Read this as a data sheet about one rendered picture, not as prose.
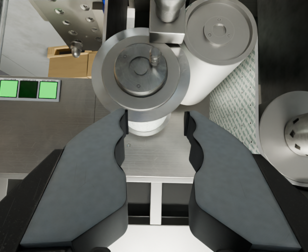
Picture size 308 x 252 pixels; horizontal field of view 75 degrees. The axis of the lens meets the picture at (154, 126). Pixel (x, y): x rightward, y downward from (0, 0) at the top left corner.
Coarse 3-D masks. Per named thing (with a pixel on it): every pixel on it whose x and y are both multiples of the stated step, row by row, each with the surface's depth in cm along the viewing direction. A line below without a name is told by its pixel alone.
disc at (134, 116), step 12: (120, 36) 31; (108, 48) 30; (180, 48) 31; (96, 60) 30; (180, 60) 31; (96, 72) 30; (180, 72) 30; (96, 84) 30; (180, 84) 30; (108, 96) 30; (180, 96) 30; (108, 108) 29; (156, 108) 29; (168, 108) 30; (132, 120) 29; (144, 120) 29
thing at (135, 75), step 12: (132, 48) 28; (144, 48) 28; (120, 60) 28; (132, 60) 29; (144, 60) 29; (120, 72) 28; (132, 72) 28; (144, 72) 28; (156, 72) 28; (120, 84) 28; (132, 84) 28; (144, 84) 28; (156, 84) 28; (144, 96) 29
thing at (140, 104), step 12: (132, 36) 30; (144, 36) 30; (120, 48) 30; (168, 48) 30; (108, 60) 30; (168, 60) 30; (108, 72) 29; (168, 72) 30; (108, 84) 29; (168, 84) 29; (120, 96) 29; (132, 96) 29; (156, 96) 29; (168, 96) 29; (132, 108) 29; (144, 108) 29
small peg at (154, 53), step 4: (152, 48) 26; (156, 48) 26; (152, 52) 25; (156, 52) 26; (152, 56) 26; (156, 56) 26; (152, 60) 27; (156, 60) 27; (152, 64) 28; (156, 64) 28
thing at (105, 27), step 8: (112, 0) 36; (120, 0) 45; (104, 8) 32; (112, 8) 37; (120, 8) 46; (104, 16) 32; (112, 16) 37; (120, 16) 46; (104, 24) 32; (112, 24) 37; (120, 24) 46; (104, 32) 32; (112, 32) 37; (104, 40) 32
